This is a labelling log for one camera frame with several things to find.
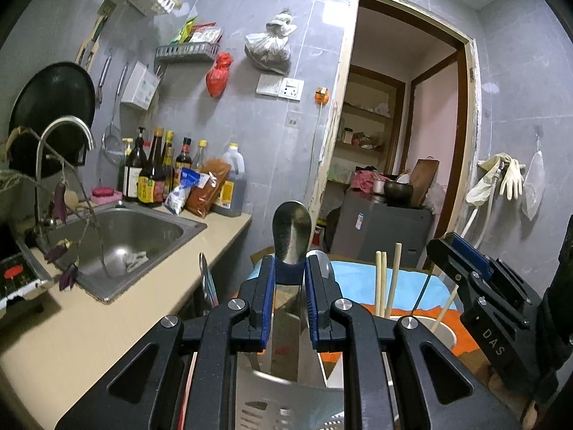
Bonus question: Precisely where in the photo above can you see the steel faucet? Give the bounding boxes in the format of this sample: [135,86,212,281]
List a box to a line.
[34,115,95,236]

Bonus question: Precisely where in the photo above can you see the red plastic bag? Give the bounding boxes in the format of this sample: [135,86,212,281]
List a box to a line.
[206,52,233,98]

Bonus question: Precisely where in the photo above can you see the red label sauce bottle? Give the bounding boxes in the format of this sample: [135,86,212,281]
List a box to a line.
[174,137,192,186]

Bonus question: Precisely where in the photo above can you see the orange blue brown tablecloth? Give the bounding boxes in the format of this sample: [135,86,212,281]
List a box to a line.
[247,245,485,368]

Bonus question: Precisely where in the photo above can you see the large oil jug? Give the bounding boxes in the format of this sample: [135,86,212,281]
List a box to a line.
[212,143,247,218]

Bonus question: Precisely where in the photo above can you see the tall vinegar bottle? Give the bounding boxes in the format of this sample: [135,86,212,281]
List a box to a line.
[137,126,166,206]

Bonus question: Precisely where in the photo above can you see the black wok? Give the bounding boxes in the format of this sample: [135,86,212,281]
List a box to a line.
[9,61,95,166]

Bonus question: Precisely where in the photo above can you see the large steel spoon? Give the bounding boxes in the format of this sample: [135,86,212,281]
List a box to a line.
[271,201,312,382]

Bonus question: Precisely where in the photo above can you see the white wall socket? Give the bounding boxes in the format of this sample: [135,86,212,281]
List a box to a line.
[255,74,305,101]

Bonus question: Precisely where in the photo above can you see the dark soy sauce bottle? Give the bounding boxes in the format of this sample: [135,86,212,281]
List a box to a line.
[122,126,148,201]

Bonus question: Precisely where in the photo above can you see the black pot on cabinet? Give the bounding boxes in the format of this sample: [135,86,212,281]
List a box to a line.
[384,181,414,208]

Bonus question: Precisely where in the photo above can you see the white wall basket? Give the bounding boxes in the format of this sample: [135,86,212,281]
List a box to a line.
[120,61,160,111]

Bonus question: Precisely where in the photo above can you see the steel sink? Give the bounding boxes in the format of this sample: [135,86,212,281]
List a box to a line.
[37,201,207,304]

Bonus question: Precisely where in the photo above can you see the grey cabinet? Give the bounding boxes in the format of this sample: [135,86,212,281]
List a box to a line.
[330,190,433,269]

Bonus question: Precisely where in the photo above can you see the white hose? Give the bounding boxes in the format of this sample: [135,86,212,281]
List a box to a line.
[455,196,499,257]

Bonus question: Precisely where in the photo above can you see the white utensil holder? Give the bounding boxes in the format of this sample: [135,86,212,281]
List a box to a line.
[232,312,458,430]

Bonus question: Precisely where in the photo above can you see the white rubber gloves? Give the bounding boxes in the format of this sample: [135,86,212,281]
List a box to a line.
[465,152,525,207]

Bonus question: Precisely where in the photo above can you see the right hand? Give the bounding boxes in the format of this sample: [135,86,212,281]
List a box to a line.
[486,365,555,429]

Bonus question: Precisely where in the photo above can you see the hanging clear plastic bag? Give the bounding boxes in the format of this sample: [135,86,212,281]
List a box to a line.
[521,139,546,221]

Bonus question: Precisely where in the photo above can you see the blue white salt bag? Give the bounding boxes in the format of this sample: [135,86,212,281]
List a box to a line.
[164,168,210,215]

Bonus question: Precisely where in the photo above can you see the orange wall plug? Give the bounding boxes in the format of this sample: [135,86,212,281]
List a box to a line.
[314,86,330,107]

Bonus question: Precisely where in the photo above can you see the wooden chopstick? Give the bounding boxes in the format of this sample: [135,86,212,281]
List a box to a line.
[380,252,387,317]
[385,242,402,319]
[375,250,382,316]
[430,285,458,333]

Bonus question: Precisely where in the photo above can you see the grey wall shelf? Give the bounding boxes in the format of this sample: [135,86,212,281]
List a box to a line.
[155,42,220,63]

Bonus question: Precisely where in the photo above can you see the red spice bag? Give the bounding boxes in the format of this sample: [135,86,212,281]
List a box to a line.
[186,158,231,218]

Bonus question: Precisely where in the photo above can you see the grey plastic bag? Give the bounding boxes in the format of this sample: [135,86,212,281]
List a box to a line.
[244,8,297,76]

